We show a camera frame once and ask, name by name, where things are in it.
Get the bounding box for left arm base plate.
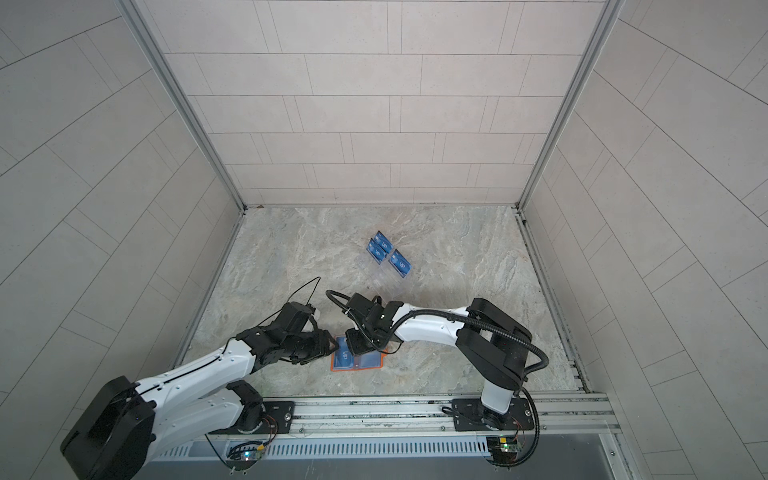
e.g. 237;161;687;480
212;401;295;435

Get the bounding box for blue credit card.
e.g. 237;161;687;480
331;336;355;371

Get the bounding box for left green circuit board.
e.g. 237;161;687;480
226;441;266;472

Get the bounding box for aluminium corner post right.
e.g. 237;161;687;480
517;0;624;214

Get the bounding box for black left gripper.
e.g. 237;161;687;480
282;329;343;365

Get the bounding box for green circuit board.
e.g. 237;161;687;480
226;441;266;472
486;436;522;468

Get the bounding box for card stack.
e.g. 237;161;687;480
365;230;394;266
379;249;414;298

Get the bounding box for right green circuit board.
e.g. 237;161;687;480
486;436;522;468

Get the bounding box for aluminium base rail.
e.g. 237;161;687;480
119;392;619;442

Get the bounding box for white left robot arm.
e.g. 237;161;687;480
60;302;339;479

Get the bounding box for right card stack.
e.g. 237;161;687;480
379;249;414;298

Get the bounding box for orange card holder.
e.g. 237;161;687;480
331;351;384;372

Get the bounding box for aluminium corner post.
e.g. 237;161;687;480
517;0;624;214
115;0;247;215

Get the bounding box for left card stack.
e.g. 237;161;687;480
365;230;394;266

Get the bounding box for aluminium corner post left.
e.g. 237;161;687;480
115;0;247;215

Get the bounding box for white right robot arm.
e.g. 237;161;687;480
326;290;549;415

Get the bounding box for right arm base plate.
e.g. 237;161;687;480
448;397;535;432

